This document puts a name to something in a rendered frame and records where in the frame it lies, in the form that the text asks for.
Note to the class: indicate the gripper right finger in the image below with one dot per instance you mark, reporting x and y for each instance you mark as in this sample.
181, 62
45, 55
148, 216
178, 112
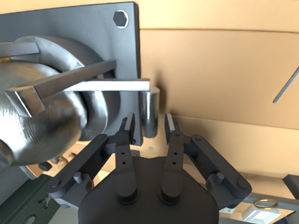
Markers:
172, 168

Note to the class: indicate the dark hex bolt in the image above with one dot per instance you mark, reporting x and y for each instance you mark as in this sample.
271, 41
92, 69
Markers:
120, 18

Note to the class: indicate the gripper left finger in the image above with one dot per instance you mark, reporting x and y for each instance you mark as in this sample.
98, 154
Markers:
126, 168

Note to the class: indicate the grey steel base plate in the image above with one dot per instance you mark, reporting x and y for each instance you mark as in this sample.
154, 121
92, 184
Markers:
93, 30

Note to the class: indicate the green cabinet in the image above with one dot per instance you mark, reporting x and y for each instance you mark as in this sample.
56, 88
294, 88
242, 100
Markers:
21, 201

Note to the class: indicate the polished steel post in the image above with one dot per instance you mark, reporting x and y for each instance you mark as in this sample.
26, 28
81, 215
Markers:
149, 112

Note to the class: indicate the dark grey lever bar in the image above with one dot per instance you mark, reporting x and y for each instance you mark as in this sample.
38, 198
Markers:
70, 78

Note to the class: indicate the dark grey flat bar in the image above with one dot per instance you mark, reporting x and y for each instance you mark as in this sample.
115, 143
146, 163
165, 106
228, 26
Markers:
18, 49

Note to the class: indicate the white square block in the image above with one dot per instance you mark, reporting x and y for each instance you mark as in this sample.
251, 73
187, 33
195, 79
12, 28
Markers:
254, 216

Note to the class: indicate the silver flat bar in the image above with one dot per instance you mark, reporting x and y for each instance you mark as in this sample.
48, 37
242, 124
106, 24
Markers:
116, 85

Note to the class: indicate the white paper tag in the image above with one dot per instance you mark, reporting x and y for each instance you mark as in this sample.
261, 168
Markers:
226, 210

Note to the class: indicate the dark grey block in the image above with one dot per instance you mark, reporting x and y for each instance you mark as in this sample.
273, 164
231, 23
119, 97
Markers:
292, 184

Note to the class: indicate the thin grey rod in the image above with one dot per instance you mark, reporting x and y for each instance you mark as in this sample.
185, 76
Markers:
286, 86

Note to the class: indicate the polished steel ball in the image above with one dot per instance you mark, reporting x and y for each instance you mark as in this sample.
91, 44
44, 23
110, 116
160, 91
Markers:
39, 130

